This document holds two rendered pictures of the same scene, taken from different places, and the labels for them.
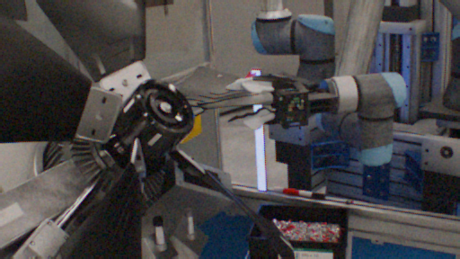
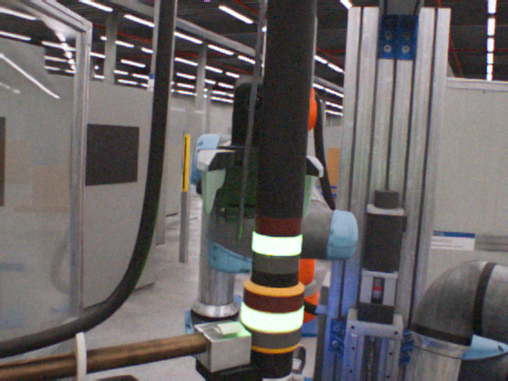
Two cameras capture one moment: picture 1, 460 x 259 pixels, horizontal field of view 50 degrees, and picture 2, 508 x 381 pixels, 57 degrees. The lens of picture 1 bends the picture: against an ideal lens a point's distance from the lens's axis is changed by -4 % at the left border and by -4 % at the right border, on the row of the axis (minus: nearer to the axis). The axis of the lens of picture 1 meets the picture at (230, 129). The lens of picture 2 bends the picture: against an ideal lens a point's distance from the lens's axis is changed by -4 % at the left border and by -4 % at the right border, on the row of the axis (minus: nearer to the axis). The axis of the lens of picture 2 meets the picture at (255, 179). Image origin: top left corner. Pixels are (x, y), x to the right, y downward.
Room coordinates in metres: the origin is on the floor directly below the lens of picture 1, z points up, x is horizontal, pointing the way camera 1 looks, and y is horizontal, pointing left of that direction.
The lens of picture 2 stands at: (0.66, 0.27, 1.68)
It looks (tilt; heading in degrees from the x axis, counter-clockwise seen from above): 5 degrees down; 333
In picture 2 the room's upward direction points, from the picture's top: 3 degrees clockwise
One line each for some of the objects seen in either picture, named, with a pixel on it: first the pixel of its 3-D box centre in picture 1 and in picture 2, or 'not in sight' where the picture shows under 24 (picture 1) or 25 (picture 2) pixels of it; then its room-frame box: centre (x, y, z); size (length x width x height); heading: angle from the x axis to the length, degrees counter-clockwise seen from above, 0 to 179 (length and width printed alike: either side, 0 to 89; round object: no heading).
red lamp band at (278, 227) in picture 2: not in sight; (278, 223); (0.95, 0.10, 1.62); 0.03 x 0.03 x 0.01
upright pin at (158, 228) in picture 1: (159, 233); not in sight; (0.83, 0.14, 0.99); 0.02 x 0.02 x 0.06
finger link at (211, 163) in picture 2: not in sight; (210, 182); (1.07, 0.10, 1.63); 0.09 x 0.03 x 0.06; 138
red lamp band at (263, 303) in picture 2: not in sight; (273, 294); (0.95, 0.10, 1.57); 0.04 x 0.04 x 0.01
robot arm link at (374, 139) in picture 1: (369, 135); not in sight; (1.03, -0.30, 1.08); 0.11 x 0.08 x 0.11; 23
